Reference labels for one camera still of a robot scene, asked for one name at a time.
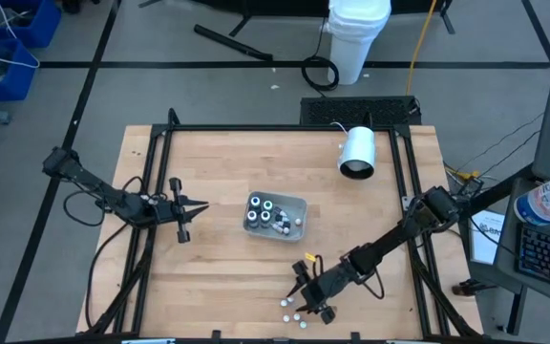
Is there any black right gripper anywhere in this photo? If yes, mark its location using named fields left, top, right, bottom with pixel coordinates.
left=286, top=260, right=352, bottom=326

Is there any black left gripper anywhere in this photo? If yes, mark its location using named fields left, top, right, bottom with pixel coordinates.
left=153, top=177, right=211, bottom=244

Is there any light grey plastic bin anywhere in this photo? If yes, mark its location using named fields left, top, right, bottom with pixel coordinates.
left=242, top=190, right=308, bottom=244

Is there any white spotlight lamp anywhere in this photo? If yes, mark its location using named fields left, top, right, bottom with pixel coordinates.
left=336, top=125, right=377, bottom=182

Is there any black table clamp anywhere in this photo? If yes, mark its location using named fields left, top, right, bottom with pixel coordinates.
left=451, top=280, right=496, bottom=297

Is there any black floor bar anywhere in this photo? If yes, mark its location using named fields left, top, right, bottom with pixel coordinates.
left=193, top=23, right=274, bottom=62

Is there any white paper sheet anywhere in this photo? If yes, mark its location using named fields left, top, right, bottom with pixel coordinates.
left=468, top=208, right=508, bottom=267

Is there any black perforated floor panel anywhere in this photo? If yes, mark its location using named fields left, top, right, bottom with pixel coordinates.
left=299, top=95, right=423, bottom=128

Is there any blue storage bin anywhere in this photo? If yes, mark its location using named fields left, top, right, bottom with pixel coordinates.
left=0, top=37, right=40, bottom=104
left=0, top=0, right=63, bottom=49

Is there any white trash bin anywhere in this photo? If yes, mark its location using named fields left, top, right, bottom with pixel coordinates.
left=325, top=0, right=393, bottom=86

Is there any black keyboard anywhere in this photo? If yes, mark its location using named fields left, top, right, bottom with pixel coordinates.
left=515, top=223, right=550, bottom=293

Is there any white wipes canister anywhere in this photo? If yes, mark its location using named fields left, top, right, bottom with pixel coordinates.
left=513, top=167, right=550, bottom=226

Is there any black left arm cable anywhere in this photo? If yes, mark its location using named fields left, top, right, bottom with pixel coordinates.
left=62, top=175, right=161, bottom=331

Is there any black coiled cable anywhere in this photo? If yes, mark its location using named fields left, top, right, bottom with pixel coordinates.
left=301, top=13, right=341, bottom=92

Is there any yellow hanging cable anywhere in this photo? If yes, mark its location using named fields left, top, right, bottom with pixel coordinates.
left=404, top=0, right=438, bottom=97

